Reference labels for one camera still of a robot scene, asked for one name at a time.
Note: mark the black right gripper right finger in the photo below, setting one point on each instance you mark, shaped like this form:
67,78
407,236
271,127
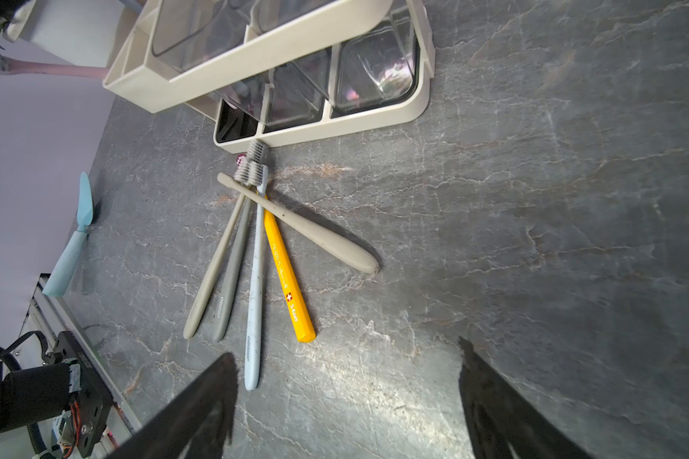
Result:
500,422

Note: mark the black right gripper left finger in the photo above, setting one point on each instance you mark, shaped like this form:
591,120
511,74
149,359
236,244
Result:
198,423

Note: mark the beige toothbrush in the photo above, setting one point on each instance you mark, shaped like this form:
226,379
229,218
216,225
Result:
205,290
338,246

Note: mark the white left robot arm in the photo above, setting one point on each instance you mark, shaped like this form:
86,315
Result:
64,404

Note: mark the yellow toothbrush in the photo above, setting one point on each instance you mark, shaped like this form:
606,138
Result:
302,324

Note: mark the grey toothbrush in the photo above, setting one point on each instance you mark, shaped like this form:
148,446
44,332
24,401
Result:
229,275

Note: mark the beige toothbrush holder tray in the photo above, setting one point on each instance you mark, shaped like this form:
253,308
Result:
262,70

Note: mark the teal hand shovel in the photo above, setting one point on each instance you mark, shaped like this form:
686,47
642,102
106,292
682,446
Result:
63,272

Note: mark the clear glass cup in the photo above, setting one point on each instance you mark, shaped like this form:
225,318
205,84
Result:
377,69

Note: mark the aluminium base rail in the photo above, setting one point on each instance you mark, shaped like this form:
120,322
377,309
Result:
52,316

